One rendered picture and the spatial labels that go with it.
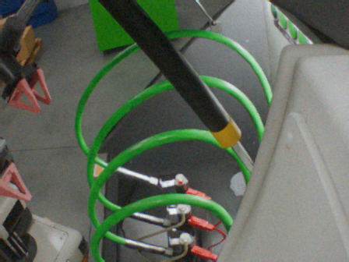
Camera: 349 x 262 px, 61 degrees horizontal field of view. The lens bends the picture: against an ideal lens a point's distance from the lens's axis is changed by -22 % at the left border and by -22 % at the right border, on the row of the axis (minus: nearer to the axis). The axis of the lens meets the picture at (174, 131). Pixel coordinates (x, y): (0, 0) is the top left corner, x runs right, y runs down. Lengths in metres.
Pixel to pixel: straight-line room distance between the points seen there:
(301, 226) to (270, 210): 0.05
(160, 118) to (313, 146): 0.89
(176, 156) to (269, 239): 0.93
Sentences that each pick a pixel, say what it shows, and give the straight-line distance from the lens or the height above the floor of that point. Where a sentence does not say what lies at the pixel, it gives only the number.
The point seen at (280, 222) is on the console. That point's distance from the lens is 0.20.
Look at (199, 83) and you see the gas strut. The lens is 0.24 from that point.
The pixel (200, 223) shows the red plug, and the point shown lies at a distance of 0.70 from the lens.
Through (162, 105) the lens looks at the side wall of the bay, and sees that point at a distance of 1.01.
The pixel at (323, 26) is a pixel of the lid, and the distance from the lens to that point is 0.20.
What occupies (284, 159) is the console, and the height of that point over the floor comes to 1.50.
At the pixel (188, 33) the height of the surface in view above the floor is 1.42.
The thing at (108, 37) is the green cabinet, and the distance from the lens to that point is 4.06.
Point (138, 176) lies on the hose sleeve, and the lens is 0.74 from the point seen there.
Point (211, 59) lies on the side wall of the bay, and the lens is 0.95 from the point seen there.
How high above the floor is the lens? 1.63
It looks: 37 degrees down
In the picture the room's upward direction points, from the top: 11 degrees counter-clockwise
